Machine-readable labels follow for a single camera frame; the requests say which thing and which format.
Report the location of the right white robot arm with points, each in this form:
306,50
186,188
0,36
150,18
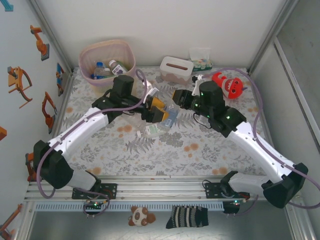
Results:
260,150

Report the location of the beige ribbed plastic bin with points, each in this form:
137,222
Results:
100,88

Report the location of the white pink tissue box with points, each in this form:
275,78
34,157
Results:
175,65

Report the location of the panda plush toy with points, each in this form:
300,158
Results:
138,216

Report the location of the blue orange wall sticker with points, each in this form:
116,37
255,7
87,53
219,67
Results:
60,80

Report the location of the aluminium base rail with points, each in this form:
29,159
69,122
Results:
160,190

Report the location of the aluminium frame post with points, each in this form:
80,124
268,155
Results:
52,35
273,35

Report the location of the clear bottle light blue label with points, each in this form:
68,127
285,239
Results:
170,120

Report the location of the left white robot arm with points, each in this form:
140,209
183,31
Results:
80,130

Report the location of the black white striped sock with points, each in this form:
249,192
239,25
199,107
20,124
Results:
186,217

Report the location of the green tissue pack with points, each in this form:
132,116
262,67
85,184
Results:
200,57

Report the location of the clear bottle blue logo label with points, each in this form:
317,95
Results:
99,72

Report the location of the bottle white green label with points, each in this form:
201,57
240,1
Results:
153,130

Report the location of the orange curved claw sticker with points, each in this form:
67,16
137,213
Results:
17,80

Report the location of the pink plastic basket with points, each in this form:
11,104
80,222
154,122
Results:
83,53

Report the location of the clear unlabelled white-cap bottle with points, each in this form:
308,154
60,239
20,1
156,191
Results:
107,71

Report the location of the red shark plush toy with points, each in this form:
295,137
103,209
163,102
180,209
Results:
231,86

